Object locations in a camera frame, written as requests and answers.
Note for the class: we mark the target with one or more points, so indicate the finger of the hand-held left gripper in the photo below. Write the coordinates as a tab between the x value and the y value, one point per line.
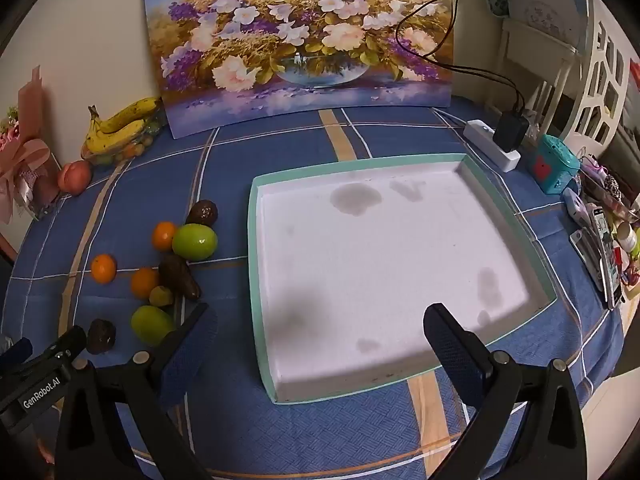
67	342

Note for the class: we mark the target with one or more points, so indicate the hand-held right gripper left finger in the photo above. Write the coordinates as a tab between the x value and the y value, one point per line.
192	355

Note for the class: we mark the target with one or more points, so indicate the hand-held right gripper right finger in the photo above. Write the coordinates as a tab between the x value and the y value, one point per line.
450	355

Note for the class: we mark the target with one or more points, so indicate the orange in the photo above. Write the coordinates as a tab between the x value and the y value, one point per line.
164	236
104	269
145	283

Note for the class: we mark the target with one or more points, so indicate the green round fruit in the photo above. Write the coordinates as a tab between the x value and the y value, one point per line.
151	325
195	242

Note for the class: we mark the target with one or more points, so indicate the white tray with teal rim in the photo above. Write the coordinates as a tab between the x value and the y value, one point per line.
375	260

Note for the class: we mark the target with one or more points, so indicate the dark brown passion fruit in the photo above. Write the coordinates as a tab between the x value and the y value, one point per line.
202	213
101	336

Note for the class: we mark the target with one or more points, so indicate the small yellow-green lime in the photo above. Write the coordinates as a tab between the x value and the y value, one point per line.
161	296

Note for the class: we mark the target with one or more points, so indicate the dark avocado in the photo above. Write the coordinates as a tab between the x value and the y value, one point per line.
181	280

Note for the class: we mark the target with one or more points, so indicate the red apple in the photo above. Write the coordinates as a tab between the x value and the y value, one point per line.
75	177

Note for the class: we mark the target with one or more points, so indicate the clear phone case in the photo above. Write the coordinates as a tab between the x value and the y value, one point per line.
587	255

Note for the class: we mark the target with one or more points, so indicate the blue plaid tablecloth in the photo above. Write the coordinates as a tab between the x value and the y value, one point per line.
150	185

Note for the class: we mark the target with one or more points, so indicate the white handheld device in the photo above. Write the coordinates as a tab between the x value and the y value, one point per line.
576	207

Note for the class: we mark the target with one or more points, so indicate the pile of small jujubes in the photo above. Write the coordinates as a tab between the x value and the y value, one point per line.
132	151

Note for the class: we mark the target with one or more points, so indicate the yellow banana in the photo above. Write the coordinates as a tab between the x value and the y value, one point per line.
112	140
132	110

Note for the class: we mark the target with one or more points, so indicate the teal box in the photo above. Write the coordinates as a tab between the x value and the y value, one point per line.
552	165

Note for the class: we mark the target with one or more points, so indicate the white power strip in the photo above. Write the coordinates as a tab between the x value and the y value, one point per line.
482	140

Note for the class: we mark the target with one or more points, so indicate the clear plastic container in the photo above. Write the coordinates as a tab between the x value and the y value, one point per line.
150	130

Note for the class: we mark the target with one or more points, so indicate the black charger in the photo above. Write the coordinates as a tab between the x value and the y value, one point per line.
511	130

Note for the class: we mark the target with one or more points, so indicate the white lattice screen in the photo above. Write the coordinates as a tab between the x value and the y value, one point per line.
600	85

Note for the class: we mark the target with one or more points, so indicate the flower painting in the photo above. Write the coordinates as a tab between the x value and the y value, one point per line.
300	35

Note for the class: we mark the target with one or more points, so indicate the cluttered white side shelf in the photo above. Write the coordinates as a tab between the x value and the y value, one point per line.
545	25

